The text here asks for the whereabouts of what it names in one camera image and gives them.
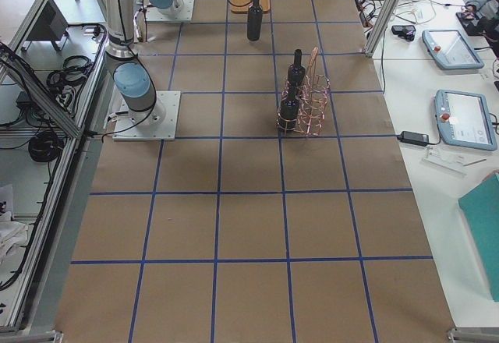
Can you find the dark wine bottle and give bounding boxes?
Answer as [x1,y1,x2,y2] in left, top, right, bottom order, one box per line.
[287,49,306,87]
[278,86,299,132]
[246,0,263,41]

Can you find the far teach pendant tablet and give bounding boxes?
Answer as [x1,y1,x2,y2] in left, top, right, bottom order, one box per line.
[421,30,484,70]

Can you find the teach pendant tablet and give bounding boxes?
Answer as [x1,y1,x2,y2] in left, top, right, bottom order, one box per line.
[421,30,484,70]
[434,90,497,151]

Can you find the black power adapter brick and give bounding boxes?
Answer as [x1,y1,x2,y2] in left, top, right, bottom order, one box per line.
[397,131,430,147]

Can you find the near teach pendant tablet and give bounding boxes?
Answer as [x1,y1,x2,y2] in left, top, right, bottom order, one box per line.
[434,90,497,151]

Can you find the clear acrylic holder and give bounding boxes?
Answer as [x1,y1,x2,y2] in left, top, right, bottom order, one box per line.
[421,147,467,177]

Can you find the teal box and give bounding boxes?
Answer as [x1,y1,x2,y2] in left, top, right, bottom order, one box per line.
[458,173,498,302]

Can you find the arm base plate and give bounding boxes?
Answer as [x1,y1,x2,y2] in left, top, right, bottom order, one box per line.
[112,91,181,141]
[147,0,195,23]

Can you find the copper wire bottle basket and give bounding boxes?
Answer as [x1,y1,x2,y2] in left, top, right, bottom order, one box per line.
[276,47,330,136]

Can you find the aluminium frame post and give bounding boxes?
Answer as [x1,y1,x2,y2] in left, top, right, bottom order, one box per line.
[364,0,399,58]

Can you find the coiled black cables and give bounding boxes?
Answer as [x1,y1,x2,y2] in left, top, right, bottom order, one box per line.
[27,130,63,164]

